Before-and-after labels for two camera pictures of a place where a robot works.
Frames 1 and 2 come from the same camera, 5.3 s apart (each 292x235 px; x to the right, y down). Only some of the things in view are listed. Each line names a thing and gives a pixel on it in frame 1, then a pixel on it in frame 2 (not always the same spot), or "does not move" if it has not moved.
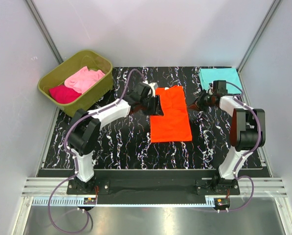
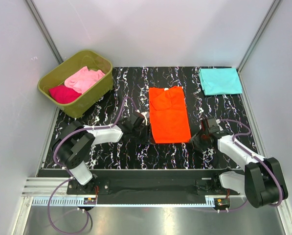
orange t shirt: [174, 125] does not move
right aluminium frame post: [272, 10] does not move
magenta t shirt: [62, 94] does not move
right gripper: [195, 105] to [197, 143]
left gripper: [156, 108] to [146, 138]
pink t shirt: [84, 79] does not move
